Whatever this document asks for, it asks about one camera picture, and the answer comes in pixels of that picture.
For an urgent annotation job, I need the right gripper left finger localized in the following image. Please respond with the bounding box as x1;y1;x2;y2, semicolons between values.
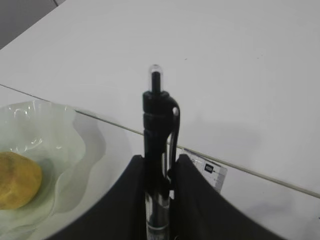
50;155;147;240

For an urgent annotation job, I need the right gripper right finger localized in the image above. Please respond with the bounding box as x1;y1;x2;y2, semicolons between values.
175;154;281;240

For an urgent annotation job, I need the clear plastic ruler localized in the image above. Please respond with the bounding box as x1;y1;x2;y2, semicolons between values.
181;148;228;193

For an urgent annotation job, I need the black pen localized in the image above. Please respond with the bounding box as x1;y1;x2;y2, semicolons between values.
142;64;180;240

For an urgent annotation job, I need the yellow pear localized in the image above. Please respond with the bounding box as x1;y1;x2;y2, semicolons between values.
0;151;43;210

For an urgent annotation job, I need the translucent green wavy plate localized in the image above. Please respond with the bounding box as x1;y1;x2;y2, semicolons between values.
0;100;106;240

